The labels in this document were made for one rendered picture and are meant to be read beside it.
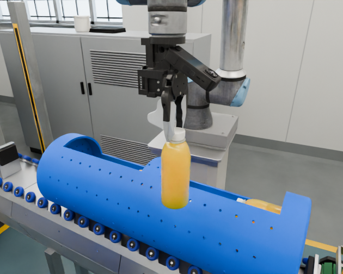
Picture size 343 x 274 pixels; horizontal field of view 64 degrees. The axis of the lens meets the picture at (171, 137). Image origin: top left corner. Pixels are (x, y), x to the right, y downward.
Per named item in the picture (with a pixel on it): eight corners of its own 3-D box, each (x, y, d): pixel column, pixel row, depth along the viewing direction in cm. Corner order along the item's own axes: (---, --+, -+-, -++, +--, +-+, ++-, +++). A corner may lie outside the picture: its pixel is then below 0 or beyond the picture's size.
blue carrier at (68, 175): (92, 184, 128) (90, 125, 119) (294, 259, 90) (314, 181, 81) (39, 214, 104) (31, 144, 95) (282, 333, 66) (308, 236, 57)
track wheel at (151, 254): (149, 243, 91) (147, 243, 89) (161, 248, 89) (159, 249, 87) (145, 256, 90) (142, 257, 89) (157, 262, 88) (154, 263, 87)
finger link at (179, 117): (165, 125, 68) (161, 89, 63) (188, 129, 65) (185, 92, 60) (159, 131, 65) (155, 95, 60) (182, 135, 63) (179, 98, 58)
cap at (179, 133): (184, 141, 59) (184, 134, 58) (166, 140, 59) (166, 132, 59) (185, 134, 63) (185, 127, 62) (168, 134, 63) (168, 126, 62)
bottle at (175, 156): (188, 211, 64) (191, 143, 58) (159, 209, 65) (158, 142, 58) (189, 194, 71) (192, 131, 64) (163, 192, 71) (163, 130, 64)
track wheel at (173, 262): (169, 251, 88) (167, 252, 86) (182, 257, 86) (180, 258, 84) (165, 266, 87) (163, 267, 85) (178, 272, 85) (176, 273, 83)
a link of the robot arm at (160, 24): (193, 12, 54) (175, 11, 47) (192, 37, 56) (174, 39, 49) (159, 13, 57) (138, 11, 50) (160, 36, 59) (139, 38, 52)
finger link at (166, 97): (169, 119, 59) (172, 78, 57) (176, 120, 58) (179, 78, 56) (158, 121, 55) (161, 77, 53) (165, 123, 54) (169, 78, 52)
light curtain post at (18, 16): (70, 246, 214) (17, 1, 140) (75, 248, 211) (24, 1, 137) (63, 251, 209) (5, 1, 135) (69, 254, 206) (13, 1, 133)
